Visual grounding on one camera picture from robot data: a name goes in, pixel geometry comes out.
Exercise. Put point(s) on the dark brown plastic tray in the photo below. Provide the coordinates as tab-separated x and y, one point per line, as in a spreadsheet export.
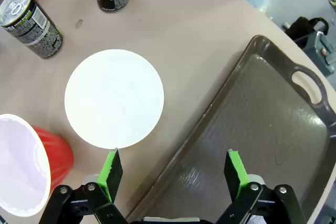
249	129

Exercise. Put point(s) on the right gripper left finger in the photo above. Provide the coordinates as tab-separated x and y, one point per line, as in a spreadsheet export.
110	176

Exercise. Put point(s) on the white round bowl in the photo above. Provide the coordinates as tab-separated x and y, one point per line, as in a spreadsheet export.
114	98

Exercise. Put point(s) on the grey metal frame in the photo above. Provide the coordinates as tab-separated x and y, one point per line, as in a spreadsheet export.
325	53

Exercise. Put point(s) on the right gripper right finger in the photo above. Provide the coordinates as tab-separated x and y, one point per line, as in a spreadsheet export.
236	176

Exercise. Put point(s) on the red plastic cup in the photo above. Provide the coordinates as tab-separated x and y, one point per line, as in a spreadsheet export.
21	166

